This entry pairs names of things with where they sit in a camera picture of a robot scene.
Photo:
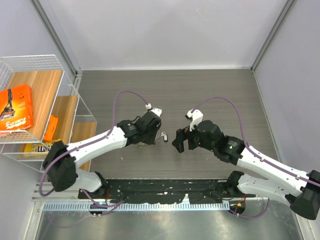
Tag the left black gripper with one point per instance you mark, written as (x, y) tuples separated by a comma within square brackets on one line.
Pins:
[(151, 141)]

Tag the white slotted cable duct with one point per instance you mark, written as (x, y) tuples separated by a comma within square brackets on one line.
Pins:
[(130, 207)]

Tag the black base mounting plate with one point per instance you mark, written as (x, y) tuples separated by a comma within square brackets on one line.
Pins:
[(168, 191)]

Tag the orange product box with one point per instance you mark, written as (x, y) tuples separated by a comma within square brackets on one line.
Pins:
[(16, 108)]

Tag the silver key with black tag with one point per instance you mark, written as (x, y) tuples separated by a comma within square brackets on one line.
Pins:
[(165, 137)]

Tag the yellow candy bag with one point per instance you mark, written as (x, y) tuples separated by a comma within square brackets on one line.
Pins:
[(38, 148)]

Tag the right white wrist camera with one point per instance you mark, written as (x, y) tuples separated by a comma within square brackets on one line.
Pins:
[(195, 117)]

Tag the white wire shelf rack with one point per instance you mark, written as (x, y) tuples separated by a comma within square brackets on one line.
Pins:
[(53, 93)]

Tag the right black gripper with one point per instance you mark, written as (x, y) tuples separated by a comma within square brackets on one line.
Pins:
[(182, 135)]

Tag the metal disc with key rings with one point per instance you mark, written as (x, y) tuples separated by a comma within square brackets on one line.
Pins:
[(158, 137)]

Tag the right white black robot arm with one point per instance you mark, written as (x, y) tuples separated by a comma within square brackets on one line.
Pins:
[(297, 189)]

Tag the small orange packet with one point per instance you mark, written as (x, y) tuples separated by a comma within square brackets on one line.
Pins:
[(51, 128)]

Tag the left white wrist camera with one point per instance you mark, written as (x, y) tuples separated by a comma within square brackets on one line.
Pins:
[(155, 110)]

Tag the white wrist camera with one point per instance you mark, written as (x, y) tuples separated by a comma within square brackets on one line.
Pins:
[(195, 117), (155, 110)]

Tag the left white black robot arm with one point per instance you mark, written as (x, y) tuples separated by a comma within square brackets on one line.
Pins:
[(63, 161)]

